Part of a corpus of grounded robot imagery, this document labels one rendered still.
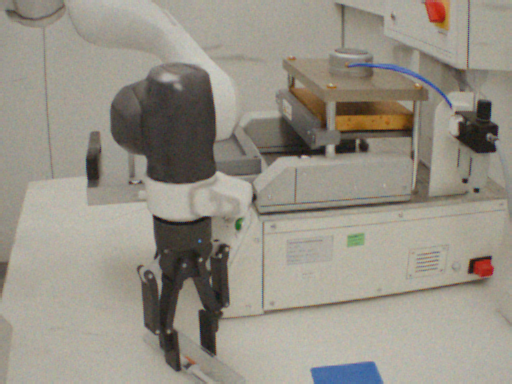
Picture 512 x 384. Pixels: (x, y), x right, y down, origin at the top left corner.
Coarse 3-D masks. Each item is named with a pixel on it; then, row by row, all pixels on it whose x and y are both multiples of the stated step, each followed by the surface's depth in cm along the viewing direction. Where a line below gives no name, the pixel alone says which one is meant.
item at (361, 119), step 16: (304, 96) 115; (320, 112) 105; (336, 112) 105; (352, 112) 105; (368, 112) 106; (384, 112) 106; (400, 112) 106; (352, 128) 104; (368, 128) 105; (384, 128) 106; (400, 128) 106
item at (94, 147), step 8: (96, 136) 111; (88, 144) 107; (96, 144) 107; (88, 152) 103; (96, 152) 103; (88, 160) 101; (96, 160) 101; (88, 168) 101; (96, 168) 102; (88, 176) 102; (96, 176) 102
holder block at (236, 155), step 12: (240, 132) 117; (216, 144) 115; (228, 144) 115; (240, 144) 111; (252, 144) 110; (216, 156) 104; (228, 156) 109; (240, 156) 104; (252, 156) 104; (216, 168) 103; (228, 168) 103; (240, 168) 104; (252, 168) 104
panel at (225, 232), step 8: (216, 216) 119; (248, 216) 103; (216, 224) 117; (224, 224) 113; (232, 224) 109; (248, 224) 102; (216, 232) 116; (224, 232) 112; (232, 232) 108; (240, 232) 104; (224, 240) 110; (232, 240) 106; (240, 240) 103; (232, 248) 105; (232, 256) 104; (208, 264) 114
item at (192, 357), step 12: (156, 336) 96; (180, 336) 96; (180, 348) 93; (192, 348) 94; (180, 360) 90; (192, 360) 91; (204, 360) 91; (216, 360) 91; (192, 372) 88; (204, 372) 88; (216, 372) 88; (228, 372) 88
